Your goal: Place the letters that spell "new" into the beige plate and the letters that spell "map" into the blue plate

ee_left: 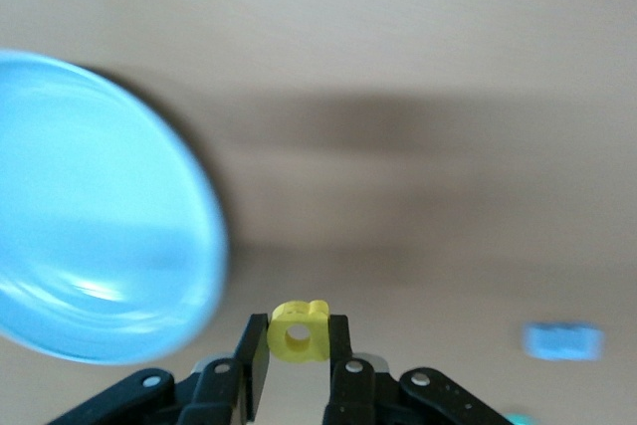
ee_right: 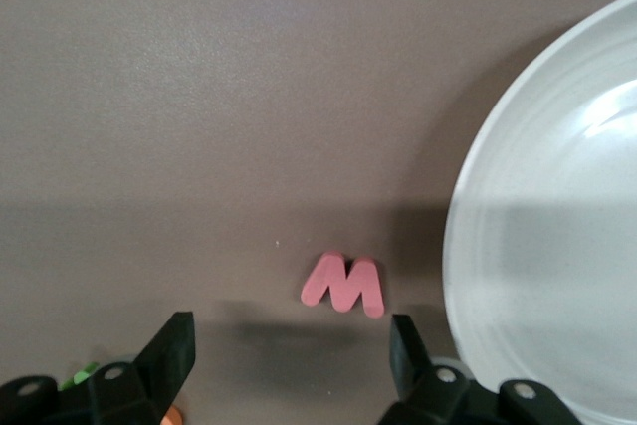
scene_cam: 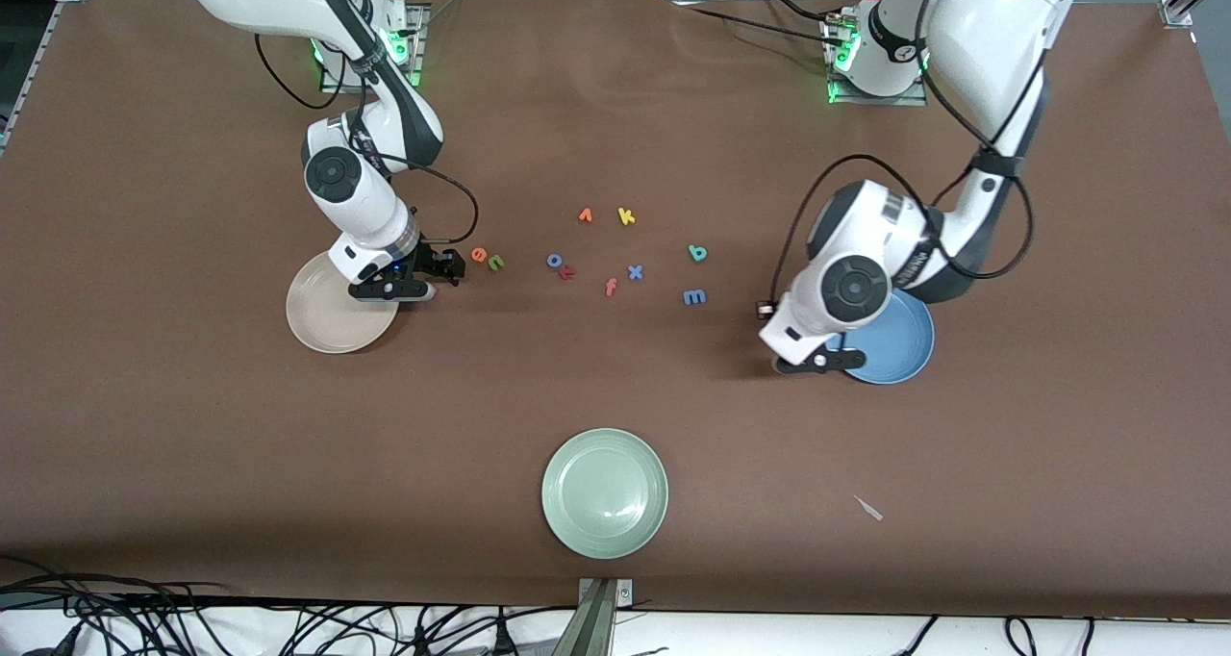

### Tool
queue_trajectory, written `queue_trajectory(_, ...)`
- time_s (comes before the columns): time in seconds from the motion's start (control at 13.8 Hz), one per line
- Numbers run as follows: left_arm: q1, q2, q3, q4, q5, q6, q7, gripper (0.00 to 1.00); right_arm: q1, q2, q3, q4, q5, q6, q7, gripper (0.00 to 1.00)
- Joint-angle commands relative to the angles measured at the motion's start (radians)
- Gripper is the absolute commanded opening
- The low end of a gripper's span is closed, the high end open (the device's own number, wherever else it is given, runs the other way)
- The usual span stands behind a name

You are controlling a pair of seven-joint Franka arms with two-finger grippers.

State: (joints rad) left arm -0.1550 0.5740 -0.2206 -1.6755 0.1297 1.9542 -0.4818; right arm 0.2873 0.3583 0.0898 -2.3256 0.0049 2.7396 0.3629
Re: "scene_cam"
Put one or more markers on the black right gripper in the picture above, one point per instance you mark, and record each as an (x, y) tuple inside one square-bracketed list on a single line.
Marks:
[(432, 261)]

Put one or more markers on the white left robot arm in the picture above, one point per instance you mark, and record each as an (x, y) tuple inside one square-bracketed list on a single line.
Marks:
[(894, 223)]

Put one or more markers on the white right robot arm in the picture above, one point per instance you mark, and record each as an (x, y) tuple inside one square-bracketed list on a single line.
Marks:
[(356, 189)]

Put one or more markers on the blue plate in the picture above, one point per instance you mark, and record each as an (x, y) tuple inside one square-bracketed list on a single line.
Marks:
[(899, 343)]

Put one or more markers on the beige brown plate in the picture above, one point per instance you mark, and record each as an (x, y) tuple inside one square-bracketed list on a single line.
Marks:
[(327, 324)]

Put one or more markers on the white tape scrap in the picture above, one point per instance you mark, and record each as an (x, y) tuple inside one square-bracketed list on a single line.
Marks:
[(867, 508)]

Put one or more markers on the pale green plate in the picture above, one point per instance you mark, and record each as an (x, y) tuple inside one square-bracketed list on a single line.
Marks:
[(605, 493)]

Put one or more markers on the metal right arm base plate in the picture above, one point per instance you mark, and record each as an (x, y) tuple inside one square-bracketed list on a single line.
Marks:
[(417, 55)]

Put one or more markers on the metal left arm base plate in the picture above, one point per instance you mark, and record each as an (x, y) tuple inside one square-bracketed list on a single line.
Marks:
[(866, 100)]

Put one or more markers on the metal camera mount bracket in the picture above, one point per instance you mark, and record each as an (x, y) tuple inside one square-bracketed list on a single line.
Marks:
[(598, 618)]

